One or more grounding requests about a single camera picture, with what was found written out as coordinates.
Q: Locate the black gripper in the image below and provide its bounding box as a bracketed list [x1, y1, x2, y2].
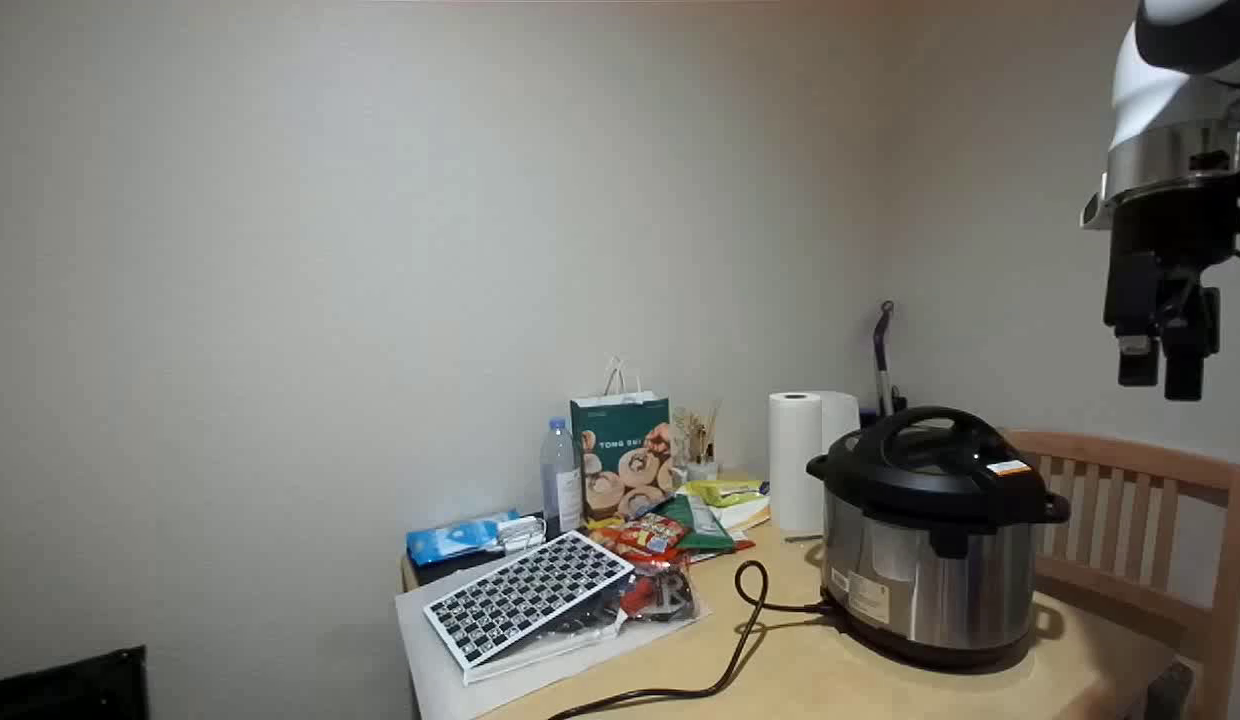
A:
[1101, 192, 1240, 403]

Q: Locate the black power cable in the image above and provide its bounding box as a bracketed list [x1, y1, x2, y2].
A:
[549, 554, 834, 720]

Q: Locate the wooden slatted chair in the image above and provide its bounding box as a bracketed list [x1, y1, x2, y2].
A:
[1005, 426, 1240, 720]

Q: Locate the white paper towel roll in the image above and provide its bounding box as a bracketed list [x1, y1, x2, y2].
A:
[762, 388, 831, 544]

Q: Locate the yellow green book stack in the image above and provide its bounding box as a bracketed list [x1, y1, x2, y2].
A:
[681, 473, 776, 544]

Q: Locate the green paper gift bag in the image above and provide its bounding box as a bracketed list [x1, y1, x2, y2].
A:
[567, 357, 675, 522]

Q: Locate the red snack packet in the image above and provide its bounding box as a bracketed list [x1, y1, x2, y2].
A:
[585, 515, 694, 570]

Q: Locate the red and black small packet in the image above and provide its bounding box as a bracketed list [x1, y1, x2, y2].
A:
[617, 563, 700, 632]

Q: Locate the clear plastic water bottle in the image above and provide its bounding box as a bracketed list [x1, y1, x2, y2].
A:
[538, 414, 586, 540]

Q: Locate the blue wipes pack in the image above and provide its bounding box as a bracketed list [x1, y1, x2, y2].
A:
[402, 508, 553, 580]

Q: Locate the black box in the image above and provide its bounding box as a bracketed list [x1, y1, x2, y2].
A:
[0, 643, 150, 720]

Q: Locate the black upright handle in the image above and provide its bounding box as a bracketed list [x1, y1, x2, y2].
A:
[869, 295, 910, 419]

